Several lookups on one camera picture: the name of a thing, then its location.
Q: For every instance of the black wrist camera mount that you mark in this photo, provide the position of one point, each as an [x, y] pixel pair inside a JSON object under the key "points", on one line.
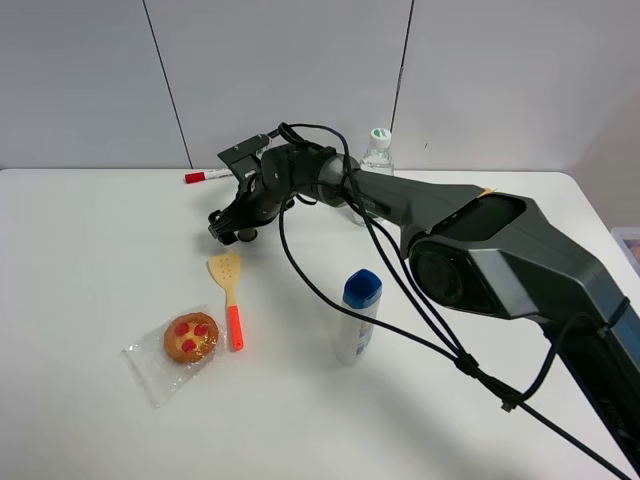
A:
{"points": [[244, 158]]}

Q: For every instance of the white bottle blue cap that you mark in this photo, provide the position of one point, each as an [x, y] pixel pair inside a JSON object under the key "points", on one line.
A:
{"points": [[361, 295]]}

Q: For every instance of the clear water bottle green label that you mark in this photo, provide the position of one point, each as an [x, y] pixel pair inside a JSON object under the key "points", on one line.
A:
{"points": [[378, 158]]}

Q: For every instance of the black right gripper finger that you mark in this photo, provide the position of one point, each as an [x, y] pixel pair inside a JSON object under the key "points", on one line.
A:
{"points": [[224, 217]]}

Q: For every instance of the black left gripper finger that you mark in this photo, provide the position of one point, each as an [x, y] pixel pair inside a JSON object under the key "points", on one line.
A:
{"points": [[222, 233]]}

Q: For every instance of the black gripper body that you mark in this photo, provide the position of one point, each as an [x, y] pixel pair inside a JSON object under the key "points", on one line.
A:
{"points": [[285, 172]]}

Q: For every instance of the beige spatula orange handle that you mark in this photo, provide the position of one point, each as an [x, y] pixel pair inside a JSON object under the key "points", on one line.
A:
{"points": [[225, 270]]}

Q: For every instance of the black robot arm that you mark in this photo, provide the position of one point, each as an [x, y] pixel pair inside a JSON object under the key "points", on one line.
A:
{"points": [[491, 254]]}

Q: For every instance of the red whiteboard marker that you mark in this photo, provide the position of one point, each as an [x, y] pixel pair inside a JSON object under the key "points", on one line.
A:
{"points": [[201, 176]]}

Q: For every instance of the fruit tart in plastic bag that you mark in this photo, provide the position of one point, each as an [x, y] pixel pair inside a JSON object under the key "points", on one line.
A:
{"points": [[166, 358]]}

